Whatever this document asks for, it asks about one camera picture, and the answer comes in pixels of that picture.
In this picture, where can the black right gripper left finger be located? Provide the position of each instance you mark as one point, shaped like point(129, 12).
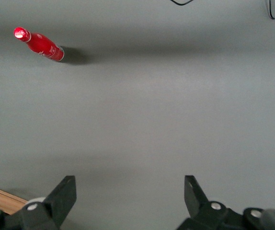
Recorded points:
point(60, 198)

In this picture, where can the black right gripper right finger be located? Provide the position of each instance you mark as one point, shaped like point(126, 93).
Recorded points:
point(197, 206)

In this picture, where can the red metal bottle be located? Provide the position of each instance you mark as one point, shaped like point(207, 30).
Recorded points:
point(44, 46)

